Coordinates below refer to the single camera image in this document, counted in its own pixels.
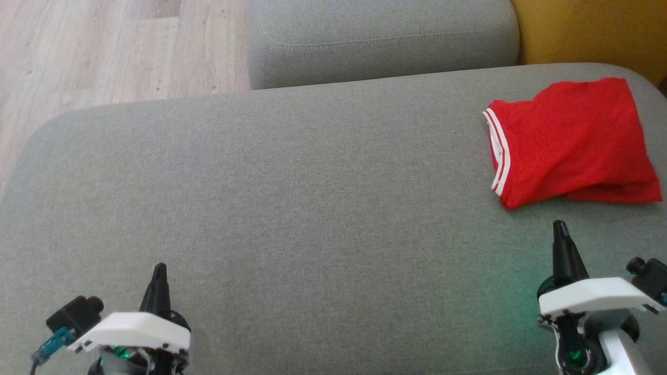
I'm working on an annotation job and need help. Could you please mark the grey fabric sofa seat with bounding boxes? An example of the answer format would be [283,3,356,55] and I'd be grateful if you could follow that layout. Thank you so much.
[0,62,667,375]

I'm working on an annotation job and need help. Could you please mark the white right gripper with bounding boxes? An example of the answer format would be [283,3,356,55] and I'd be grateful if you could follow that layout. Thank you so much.
[538,220,664,342]

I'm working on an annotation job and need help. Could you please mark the black left cable teal plug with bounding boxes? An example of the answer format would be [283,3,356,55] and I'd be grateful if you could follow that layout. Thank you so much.
[29,327,76,375]

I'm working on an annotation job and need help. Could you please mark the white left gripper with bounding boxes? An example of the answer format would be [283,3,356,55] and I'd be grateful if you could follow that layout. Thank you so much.
[68,263,192,373]

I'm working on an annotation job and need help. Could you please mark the grey fabric sofa cushion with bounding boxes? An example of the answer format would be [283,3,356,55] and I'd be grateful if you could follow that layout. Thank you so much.
[246,0,521,90]

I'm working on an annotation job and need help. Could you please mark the red white basketball jersey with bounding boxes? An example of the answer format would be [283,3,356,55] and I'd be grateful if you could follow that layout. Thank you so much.
[482,77,663,210]

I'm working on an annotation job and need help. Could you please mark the yellow upholstered furniture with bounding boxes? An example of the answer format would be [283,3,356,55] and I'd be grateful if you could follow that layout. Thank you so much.
[511,0,667,86]

